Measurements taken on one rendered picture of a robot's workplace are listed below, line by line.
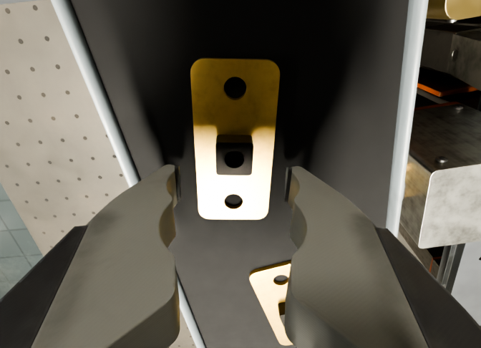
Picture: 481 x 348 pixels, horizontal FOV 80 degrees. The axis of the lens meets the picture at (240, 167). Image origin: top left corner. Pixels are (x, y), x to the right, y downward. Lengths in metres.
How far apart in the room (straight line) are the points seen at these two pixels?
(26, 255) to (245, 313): 2.06
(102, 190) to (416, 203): 0.66
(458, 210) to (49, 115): 0.70
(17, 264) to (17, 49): 1.76
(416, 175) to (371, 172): 0.11
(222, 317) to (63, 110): 0.58
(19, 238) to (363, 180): 2.07
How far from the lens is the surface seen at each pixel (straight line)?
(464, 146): 0.29
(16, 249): 2.23
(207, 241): 0.18
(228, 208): 0.16
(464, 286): 0.58
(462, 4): 0.25
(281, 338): 0.25
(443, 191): 0.27
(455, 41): 0.36
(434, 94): 0.54
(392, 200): 0.18
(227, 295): 0.21
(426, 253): 0.66
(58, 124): 0.73
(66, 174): 0.79
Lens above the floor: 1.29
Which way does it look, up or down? 61 degrees down
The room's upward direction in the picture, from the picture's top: 178 degrees clockwise
